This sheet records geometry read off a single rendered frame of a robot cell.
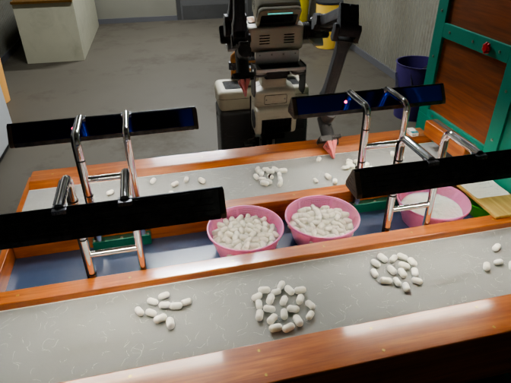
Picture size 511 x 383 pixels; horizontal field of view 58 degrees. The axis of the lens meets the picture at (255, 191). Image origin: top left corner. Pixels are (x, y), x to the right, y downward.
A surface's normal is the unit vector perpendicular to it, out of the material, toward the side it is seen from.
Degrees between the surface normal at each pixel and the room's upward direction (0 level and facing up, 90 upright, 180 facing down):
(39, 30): 90
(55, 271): 0
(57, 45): 90
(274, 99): 98
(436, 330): 0
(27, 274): 0
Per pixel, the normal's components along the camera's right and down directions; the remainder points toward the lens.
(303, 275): -0.01, -0.85
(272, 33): 0.19, 0.63
